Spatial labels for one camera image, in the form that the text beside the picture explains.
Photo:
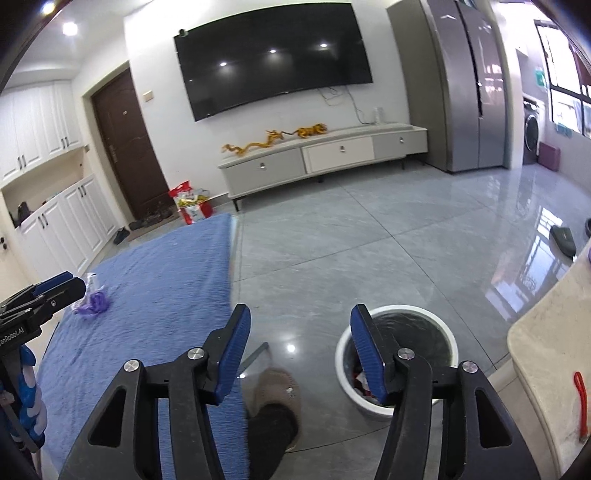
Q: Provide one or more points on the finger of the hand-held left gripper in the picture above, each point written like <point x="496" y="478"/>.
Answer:
<point x="60" y="297"/>
<point x="46" y="285"/>

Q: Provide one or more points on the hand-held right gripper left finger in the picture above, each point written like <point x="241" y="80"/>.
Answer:
<point x="233" y="350"/>

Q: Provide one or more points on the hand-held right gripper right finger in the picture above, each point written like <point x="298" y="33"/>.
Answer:
<point x="367" y="355"/>

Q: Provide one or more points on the white round bin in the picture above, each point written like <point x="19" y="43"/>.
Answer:
<point x="415" y="330"/>

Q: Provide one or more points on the metal table leg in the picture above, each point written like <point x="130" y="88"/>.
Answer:
<point x="254" y="356"/>

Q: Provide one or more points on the purple wrapper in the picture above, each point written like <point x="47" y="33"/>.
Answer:
<point x="94" y="303"/>

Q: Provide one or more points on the crumpled clear plastic wrapper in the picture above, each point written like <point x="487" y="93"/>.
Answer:
<point x="92" y="280"/>

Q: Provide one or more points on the beige slipper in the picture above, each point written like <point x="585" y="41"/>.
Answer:
<point x="277" y="387"/>

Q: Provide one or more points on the white built-in cabinet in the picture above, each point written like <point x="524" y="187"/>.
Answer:
<point x="69" y="217"/>

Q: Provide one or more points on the black shoe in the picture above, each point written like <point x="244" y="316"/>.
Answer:
<point x="122" y="235"/>

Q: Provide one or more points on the person's leg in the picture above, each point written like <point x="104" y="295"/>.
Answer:
<point x="270" y="438"/>

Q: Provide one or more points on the row of dark shoes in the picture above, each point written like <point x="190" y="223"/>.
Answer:
<point x="154" y="218"/>

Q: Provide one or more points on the red and white gift bag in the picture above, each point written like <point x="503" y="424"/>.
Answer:
<point x="196" y="210"/>

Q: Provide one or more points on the dark brown door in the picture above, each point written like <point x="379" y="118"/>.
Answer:
<point x="124" y="147"/>

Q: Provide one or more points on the long gold dragon ornament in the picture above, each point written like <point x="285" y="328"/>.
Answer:
<point x="251" y="146"/>

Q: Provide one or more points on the grey and white television stand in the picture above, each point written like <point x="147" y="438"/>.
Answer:
<point x="323" y="154"/>

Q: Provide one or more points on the dark slipper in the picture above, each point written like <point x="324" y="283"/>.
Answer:
<point x="563" y="237"/>

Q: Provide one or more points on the short gold dragon ornament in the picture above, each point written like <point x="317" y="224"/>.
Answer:
<point x="311" y="130"/>

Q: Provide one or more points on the small white appliance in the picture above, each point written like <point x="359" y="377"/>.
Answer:
<point x="378" y="116"/>

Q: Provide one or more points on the purple box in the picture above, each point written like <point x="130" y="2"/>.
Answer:
<point x="549" y="157"/>

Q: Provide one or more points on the washing machine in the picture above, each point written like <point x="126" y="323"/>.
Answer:
<point x="533" y="131"/>

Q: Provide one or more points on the grey refrigerator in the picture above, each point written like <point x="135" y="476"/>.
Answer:
<point x="461" y="92"/>

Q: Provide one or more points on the window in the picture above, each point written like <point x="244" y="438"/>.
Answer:
<point x="563" y="60"/>

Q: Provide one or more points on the black wall television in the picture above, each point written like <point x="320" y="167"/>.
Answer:
<point x="272" y="60"/>

